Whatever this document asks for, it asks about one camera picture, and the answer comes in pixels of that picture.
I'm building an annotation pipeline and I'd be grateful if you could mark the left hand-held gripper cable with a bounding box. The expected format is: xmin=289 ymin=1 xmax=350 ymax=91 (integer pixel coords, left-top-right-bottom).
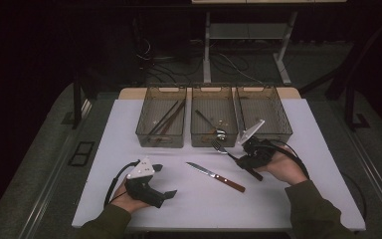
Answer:
xmin=102 ymin=159 xmax=142 ymax=209

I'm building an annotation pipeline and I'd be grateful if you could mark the black floor socket frame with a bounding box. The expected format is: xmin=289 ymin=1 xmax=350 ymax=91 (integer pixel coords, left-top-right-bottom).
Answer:
xmin=67 ymin=140 xmax=96 ymax=167

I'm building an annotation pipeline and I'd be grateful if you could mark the metal spoon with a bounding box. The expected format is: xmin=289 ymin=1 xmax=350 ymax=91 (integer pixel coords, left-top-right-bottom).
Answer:
xmin=194 ymin=109 xmax=228 ymax=141

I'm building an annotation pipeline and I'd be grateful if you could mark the metal floor rail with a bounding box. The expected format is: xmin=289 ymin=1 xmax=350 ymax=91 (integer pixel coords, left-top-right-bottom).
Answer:
xmin=337 ymin=116 xmax=382 ymax=230
xmin=19 ymin=99 xmax=94 ymax=239

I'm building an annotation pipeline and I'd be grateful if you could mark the black chopstick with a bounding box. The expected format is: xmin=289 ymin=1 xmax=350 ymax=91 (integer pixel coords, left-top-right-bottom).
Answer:
xmin=148 ymin=100 xmax=180 ymax=135
xmin=151 ymin=99 xmax=185 ymax=135

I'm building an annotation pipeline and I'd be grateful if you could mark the white table mat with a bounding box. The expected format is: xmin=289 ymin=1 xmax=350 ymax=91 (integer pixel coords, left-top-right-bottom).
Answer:
xmin=72 ymin=98 xmax=367 ymax=232

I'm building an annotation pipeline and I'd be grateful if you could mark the brown chopstick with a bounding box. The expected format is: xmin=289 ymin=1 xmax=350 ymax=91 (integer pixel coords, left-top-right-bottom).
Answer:
xmin=160 ymin=105 xmax=186 ymax=137
xmin=158 ymin=101 xmax=187 ymax=136

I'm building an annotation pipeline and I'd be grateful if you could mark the right hand-held gripper cable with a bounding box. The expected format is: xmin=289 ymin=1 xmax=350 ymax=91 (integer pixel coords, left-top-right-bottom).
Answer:
xmin=268 ymin=138 xmax=311 ymax=180

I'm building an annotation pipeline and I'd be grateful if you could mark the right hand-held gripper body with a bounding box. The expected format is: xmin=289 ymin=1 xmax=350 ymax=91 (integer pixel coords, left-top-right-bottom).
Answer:
xmin=237 ymin=119 xmax=277 ymax=171

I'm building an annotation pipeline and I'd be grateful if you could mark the tangle of floor cables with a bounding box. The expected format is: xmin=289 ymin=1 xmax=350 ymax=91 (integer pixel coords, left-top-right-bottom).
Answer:
xmin=135 ymin=36 xmax=267 ymax=86

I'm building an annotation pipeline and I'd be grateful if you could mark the black metal stand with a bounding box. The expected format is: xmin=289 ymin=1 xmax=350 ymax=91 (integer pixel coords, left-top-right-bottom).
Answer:
xmin=299 ymin=19 xmax=382 ymax=132
xmin=72 ymin=64 xmax=96 ymax=130

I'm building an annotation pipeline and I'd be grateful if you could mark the person's right hand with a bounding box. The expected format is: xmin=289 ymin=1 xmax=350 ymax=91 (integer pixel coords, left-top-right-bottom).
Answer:
xmin=254 ymin=144 xmax=309 ymax=186

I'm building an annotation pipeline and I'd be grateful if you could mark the transparent grey plastic bin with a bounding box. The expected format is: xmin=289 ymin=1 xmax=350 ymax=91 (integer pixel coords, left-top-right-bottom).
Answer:
xmin=134 ymin=85 xmax=188 ymax=149
xmin=233 ymin=85 xmax=293 ymax=148
xmin=190 ymin=85 xmax=240 ymax=148

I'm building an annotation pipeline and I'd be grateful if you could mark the white metal desk frame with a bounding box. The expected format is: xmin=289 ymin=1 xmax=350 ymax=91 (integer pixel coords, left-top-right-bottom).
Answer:
xmin=202 ymin=11 xmax=298 ymax=86

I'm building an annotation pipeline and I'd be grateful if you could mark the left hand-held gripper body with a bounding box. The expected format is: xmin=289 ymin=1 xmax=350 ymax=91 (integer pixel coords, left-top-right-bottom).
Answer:
xmin=124 ymin=156 xmax=167 ymax=210

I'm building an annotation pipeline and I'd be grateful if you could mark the hand-held gripper cable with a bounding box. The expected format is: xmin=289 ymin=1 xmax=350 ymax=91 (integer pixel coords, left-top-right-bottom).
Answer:
xmin=268 ymin=138 xmax=311 ymax=180
xmin=102 ymin=159 xmax=142 ymax=209

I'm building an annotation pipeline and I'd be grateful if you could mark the wooden-handled fork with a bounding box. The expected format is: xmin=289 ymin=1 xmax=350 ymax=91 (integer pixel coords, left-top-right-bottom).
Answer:
xmin=210 ymin=138 xmax=265 ymax=182

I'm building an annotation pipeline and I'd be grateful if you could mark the wooden-handled table knife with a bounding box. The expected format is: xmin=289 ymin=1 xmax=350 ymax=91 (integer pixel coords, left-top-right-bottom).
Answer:
xmin=185 ymin=161 xmax=247 ymax=194

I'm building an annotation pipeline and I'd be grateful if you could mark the wooden table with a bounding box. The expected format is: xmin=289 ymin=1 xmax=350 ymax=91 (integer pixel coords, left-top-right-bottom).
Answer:
xmin=117 ymin=87 xmax=302 ymax=101

